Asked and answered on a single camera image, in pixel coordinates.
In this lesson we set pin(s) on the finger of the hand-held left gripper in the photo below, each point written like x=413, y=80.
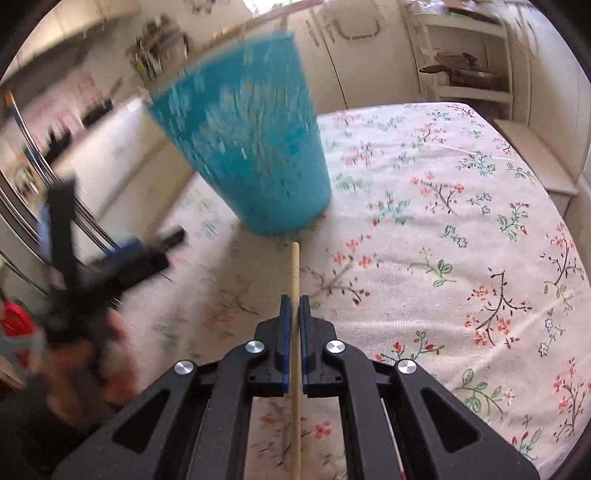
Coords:
x=134, y=263
x=62, y=230

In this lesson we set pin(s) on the cream side base cabinet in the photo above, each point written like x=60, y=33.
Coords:
x=549, y=69

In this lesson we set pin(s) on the person's left hand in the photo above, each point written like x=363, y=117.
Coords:
x=92, y=378

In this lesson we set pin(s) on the red round object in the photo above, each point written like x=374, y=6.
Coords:
x=16, y=321

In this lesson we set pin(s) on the cream wooden board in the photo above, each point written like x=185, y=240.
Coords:
x=531, y=154

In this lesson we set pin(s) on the white storage trolley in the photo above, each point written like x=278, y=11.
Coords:
x=461, y=24

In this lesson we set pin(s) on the red wall stickers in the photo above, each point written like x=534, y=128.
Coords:
x=64, y=97

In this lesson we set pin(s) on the floral tablecloth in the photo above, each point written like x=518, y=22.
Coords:
x=415, y=230

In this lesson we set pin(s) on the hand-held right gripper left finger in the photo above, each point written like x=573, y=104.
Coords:
x=286, y=334

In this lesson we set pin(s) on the cream drawer cabinet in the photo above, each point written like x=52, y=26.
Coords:
x=138, y=147

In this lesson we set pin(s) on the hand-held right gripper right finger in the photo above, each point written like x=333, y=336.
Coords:
x=304, y=334

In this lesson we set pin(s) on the hanging kitchen utensils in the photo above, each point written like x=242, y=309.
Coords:
x=159, y=48

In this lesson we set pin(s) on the cream sink base cabinet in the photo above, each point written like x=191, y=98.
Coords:
x=332, y=74

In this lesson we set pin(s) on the wooden chopstick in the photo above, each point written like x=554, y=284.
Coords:
x=295, y=272

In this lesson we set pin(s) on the chrome metal rack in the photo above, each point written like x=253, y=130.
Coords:
x=27, y=203

